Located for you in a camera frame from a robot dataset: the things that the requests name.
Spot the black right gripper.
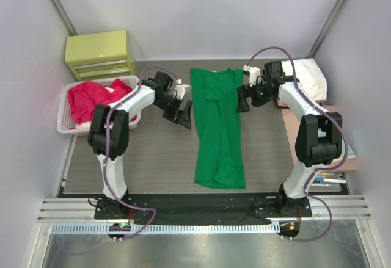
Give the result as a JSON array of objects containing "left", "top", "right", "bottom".
[{"left": 237, "top": 79, "right": 274, "bottom": 113}]

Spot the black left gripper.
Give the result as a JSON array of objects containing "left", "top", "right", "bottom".
[{"left": 153, "top": 95, "right": 191, "bottom": 129}]

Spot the green t shirt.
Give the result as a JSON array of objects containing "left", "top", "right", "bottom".
[{"left": 190, "top": 68, "right": 246, "bottom": 189}]

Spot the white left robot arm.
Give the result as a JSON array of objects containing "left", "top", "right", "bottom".
[{"left": 87, "top": 71, "right": 192, "bottom": 219}]

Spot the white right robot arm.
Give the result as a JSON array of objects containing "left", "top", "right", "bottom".
[{"left": 237, "top": 62, "right": 342, "bottom": 217}]

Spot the pink folded t shirt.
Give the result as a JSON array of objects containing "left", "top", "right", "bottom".
[{"left": 276, "top": 96, "right": 327, "bottom": 107}]

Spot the pink desk mat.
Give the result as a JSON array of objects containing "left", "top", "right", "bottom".
[{"left": 282, "top": 108, "right": 358, "bottom": 172}]

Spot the white folded t shirt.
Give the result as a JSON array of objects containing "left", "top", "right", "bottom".
[{"left": 293, "top": 58, "right": 327, "bottom": 100}]

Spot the yellow green drawer cabinet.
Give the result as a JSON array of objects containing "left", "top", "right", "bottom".
[{"left": 65, "top": 30, "right": 136, "bottom": 81}]

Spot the red t shirt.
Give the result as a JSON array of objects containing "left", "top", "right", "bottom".
[{"left": 67, "top": 78, "right": 134, "bottom": 124}]

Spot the blue marker pen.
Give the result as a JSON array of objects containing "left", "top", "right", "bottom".
[{"left": 315, "top": 175, "right": 332, "bottom": 181}]

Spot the white marker pen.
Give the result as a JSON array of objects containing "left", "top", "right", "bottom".
[{"left": 312, "top": 178, "right": 347, "bottom": 189}]

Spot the teal paperback book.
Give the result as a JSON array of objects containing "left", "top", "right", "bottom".
[{"left": 348, "top": 145, "right": 356, "bottom": 159}]

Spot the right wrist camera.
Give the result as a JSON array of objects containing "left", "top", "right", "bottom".
[{"left": 243, "top": 65, "right": 262, "bottom": 87}]

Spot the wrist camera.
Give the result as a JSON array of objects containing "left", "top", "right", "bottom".
[
  {"left": 243, "top": 65, "right": 262, "bottom": 87},
  {"left": 174, "top": 79, "right": 191, "bottom": 100}
]

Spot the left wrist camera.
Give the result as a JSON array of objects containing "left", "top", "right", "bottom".
[{"left": 174, "top": 79, "right": 191, "bottom": 100}]

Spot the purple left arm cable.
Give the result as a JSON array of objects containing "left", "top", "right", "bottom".
[{"left": 103, "top": 66, "right": 183, "bottom": 240}]

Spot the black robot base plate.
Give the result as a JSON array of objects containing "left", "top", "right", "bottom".
[{"left": 93, "top": 192, "right": 312, "bottom": 220}]

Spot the aluminium slotted rail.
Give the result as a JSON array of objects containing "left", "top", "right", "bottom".
[{"left": 51, "top": 222, "right": 280, "bottom": 235}]

